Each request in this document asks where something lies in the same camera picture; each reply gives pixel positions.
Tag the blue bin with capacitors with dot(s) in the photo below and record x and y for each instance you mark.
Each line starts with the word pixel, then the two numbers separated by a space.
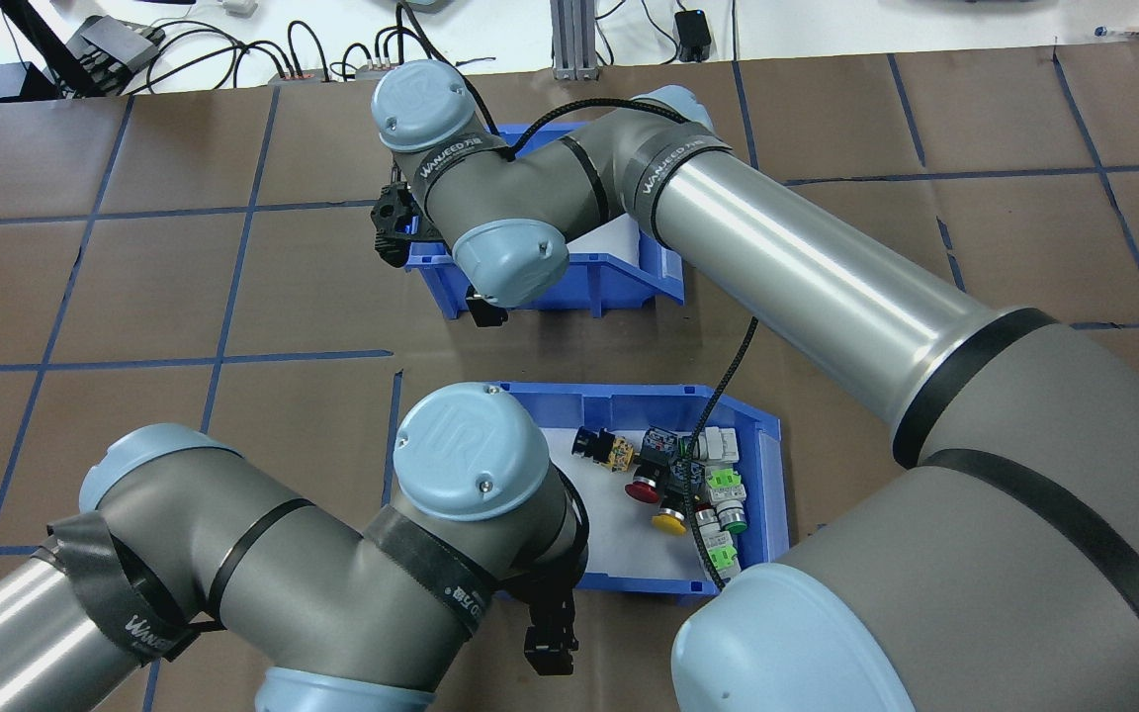
pixel 550 287

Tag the blue bin with buttons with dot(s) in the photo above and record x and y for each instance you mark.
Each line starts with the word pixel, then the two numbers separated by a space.
pixel 629 405

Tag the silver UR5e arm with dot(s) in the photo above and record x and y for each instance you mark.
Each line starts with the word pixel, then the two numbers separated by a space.
pixel 827 257
pixel 312 574

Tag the pile of push-button switches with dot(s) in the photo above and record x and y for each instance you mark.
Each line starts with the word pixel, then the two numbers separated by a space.
pixel 609 534

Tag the yellow mushroom push button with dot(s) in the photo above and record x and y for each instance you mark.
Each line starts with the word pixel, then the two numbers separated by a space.
pixel 668 521

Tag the red mushroom push button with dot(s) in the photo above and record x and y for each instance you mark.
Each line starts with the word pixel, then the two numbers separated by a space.
pixel 644 488

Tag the green and white push button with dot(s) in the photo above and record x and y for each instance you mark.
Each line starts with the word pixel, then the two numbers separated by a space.
pixel 723 556
pixel 718 445
pixel 726 485

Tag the grey black docking box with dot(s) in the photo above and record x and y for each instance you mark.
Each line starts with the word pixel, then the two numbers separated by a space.
pixel 120 42

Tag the white foam liner sheet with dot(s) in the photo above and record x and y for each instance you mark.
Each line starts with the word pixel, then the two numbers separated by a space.
pixel 614 242

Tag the black orange USB hub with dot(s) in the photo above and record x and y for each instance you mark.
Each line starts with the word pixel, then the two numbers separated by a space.
pixel 298 74
pixel 387 71

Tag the small white plug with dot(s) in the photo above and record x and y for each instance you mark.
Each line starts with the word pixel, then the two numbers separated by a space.
pixel 240 7

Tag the black power adapter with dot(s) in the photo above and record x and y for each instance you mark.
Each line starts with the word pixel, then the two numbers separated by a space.
pixel 694 35

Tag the black selector switch yellow block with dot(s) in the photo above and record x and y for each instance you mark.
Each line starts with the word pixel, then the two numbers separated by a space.
pixel 594 445

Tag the aluminium camera post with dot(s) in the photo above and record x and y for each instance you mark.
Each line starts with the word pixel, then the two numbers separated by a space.
pixel 572 40

